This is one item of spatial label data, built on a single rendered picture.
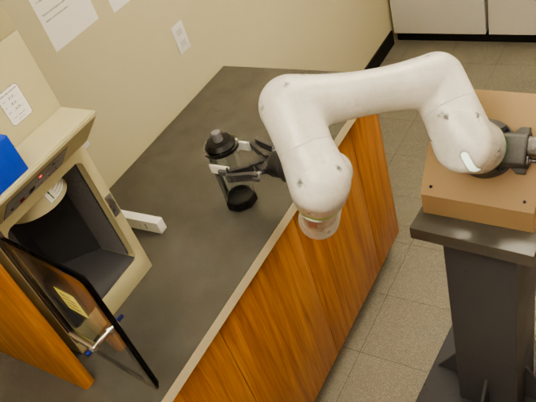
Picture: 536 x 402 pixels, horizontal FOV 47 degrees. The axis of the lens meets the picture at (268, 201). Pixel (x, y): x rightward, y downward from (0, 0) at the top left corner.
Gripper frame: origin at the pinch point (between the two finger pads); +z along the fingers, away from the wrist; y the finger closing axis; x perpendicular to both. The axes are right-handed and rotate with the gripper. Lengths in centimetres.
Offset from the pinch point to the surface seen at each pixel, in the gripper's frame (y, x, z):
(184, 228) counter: 15.4, 18.0, 12.7
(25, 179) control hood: 55, -38, 2
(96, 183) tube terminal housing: 33.6, -16.3, 13.6
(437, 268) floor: -65, 112, -32
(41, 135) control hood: 42, -39, 10
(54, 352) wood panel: 71, 2, 5
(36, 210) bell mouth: 50, -21, 17
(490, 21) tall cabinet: -248, 94, -8
